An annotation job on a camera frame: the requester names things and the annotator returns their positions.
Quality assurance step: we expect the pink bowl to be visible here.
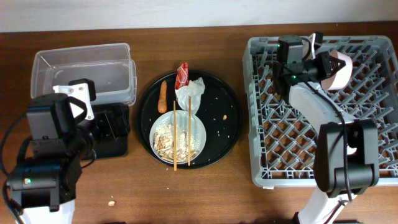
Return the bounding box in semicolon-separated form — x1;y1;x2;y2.
321;50;353;91

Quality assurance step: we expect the blue plastic cup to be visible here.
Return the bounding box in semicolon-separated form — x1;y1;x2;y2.
347;146;356;155

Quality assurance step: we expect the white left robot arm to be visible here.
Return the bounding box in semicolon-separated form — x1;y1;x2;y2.
3;93;130;223

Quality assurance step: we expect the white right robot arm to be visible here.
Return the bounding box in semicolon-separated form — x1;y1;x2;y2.
272;32;379;224

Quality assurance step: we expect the grey dishwasher rack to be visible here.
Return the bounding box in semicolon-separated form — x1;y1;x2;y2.
242;35;397;189

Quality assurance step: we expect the black rectangular tray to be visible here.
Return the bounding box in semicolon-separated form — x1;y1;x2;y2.
77;103;127;160

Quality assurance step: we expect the white plate with food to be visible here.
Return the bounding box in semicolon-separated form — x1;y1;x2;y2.
149;110;206;166

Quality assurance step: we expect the orange carrot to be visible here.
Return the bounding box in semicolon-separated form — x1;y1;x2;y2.
158;80;167;114

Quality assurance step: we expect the clear plastic bin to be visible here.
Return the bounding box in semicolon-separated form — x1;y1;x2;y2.
30;43;137;106

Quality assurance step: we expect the red snack wrapper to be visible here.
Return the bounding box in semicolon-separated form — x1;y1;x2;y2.
174;63;189;90

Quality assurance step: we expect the crumpled white napkin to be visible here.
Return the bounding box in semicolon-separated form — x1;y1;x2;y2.
175;77;205;114

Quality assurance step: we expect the round black tray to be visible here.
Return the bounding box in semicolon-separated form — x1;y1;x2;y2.
136;70;243;169

